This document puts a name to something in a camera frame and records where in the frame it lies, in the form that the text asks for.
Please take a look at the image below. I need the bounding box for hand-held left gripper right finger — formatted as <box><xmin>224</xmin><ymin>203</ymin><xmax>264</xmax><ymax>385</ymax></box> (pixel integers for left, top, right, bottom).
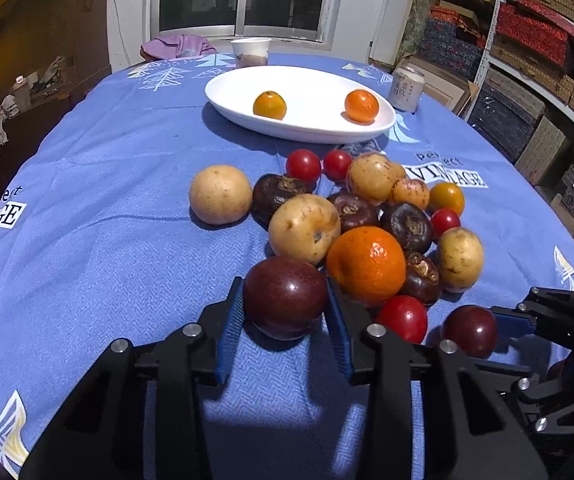
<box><xmin>326</xmin><ymin>276</ymin><xmax>550</xmax><ymax>480</ymax></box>

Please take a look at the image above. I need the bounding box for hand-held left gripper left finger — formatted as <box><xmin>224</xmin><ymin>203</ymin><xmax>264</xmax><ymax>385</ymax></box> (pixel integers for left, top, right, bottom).
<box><xmin>19</xmin><ymin>276</ymin><xmax>245</xmax><ymax>480</ymax></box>

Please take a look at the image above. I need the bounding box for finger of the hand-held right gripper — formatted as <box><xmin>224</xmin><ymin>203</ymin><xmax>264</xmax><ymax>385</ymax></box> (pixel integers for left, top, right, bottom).
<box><xmin>491</xmin><ymin>286</ymin><xmax>574</xmax><ymax>347</ymax></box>
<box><xmin>467</xmin><ymin>355</ymin><xmax>574</xmax><ymax>438</ymax></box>

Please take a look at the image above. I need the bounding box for small dark red plum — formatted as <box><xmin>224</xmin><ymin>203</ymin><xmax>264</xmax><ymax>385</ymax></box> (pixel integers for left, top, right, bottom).
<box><xmin>441</xmin><ymin>304</ymin><xmax>499</xmax><ymax>359</ymax></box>

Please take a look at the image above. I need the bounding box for red cherry tomato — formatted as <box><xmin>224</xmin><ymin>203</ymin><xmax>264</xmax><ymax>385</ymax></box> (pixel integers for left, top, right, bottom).
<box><xmin>375</xmin><ymin>294</ymin><xmax>429</xmax><ymax>345</ymax></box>
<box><xmin>322</xmin><ymin>149</ymin><xmax>353</xmax><ymax>183</ymax></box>
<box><xmin>430</xmin><ymin>208</ymin><xmax>462</xmax><ymax>242</ymax></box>
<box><xmin>286</xmin><ymin>149</ymin><xmax>322</xmax><ymax>183</ymax></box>

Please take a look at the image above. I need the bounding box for large dark red plum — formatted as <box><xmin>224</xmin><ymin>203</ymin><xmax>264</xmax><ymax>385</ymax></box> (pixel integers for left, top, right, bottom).
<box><xmin>243</xmin><ymin>255</ymin><xmax>329</xmax><ymax>341</ymax></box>

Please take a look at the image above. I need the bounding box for dark brown water chestnut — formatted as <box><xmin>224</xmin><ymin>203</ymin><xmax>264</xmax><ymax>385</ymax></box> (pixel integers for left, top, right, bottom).
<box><xmin>403</xmin><ymin>252</ymin><xmax>443</xmax><ymax>307</ymax></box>
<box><xmin>251</xmin><ymin>173</ymin><xmax>314</xmax><ymax>226</ymax></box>
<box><xmin>327</xmin><ymin>192</ymin><xmax>380</xmax><ymax>234</ymax></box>
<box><xmin>379</xmin><ymin>203</ymin><xmax>434</xmax><ymax>254</ymax></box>

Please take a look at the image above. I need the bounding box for lone round potato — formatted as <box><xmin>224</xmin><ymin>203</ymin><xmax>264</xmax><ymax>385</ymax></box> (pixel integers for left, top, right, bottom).
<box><xmin>189</xmin><ymin>164</ymin><xmax>253</xmax><ymax>226</ymax></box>

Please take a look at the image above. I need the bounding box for yellow cherry tomato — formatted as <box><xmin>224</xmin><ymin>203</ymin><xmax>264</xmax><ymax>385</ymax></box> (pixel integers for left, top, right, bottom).
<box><xmin>427</xmin><ymin>182</ymin><xmax>466</xmax><ymax>217</ymax></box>

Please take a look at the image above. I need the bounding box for striped tan pepino melon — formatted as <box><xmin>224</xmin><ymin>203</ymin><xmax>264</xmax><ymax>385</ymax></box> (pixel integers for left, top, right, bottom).
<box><xmin>345</xmin><ymin>152</ymin><xmax>398</xmax><ymax>206</ymax></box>

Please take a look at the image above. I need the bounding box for white oval plate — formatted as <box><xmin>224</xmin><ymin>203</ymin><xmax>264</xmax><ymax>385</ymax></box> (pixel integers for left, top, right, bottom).
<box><xmin>205</xmin><ymin>66</ymin><xmax>398</xmax><ymax>144</ymax></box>

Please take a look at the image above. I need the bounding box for blue printed tablecloth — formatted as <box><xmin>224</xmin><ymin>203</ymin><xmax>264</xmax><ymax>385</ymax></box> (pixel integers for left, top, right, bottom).
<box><xmin>0</xmin><ymin>52</ymin><xmax>574</xmax><ymax>480</ymax></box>

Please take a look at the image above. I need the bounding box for yellowish orange mandarin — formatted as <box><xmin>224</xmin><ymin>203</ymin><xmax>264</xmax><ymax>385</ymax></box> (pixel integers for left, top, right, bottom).
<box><xmin>253</xmin><ymin>90</ymin><xmax>288</xmax><ymax>121</ymax></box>

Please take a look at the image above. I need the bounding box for flat cardboard box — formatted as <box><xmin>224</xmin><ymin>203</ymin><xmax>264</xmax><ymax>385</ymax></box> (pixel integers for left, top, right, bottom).
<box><xmin>397</xmin><ymin>55</ymin><xmax>478</xmax><ymax>117</ymax></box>

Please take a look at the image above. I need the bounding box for white paper cup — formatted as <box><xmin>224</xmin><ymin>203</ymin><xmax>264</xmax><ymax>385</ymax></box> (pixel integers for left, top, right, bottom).
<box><xmin>230</xmin><ymin>38</ymin><xmax>272</xmax><ymax>69</ymax></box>

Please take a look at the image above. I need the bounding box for purple cloth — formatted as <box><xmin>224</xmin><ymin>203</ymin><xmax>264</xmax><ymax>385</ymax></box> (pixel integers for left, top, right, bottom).
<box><xmin>140</xmin><ymin>33</ymin><xmax>218</xmax><ymax>61</ymax></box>

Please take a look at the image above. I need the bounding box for stack of patterned boxes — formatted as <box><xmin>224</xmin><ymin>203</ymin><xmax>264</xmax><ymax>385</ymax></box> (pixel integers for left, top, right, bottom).
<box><xmin>424</xmin><ymin>0</ymin><xmax>574</xmax><ymax>271</ymax></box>

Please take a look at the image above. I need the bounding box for white metal shelf rack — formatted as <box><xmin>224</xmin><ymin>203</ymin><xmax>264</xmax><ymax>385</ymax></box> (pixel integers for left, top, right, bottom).
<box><xmin>464</xmin><ymin>0</ymin><xmax>574</xmax><ymax>151</ymax></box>

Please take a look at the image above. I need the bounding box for marble pattern panel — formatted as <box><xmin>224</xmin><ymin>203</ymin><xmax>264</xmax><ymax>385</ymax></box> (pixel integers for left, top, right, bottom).
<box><xmin>406</xmin><ymin>0</ymin><xmax>435</xmax><ymax>58</ymax></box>

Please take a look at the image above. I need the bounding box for white board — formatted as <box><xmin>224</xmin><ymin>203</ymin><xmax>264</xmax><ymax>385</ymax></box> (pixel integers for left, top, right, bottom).
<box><xmin>369</xmin><ymin>0</ymin><xmax>410</xmax><ymax>63</ymax></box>

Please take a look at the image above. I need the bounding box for brown wooden cabinet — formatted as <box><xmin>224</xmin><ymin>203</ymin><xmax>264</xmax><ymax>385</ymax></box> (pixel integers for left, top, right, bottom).
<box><xmin>0</xmin><ymin>0</ymin><xmax>114</xmax><ymax>171</ymax></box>

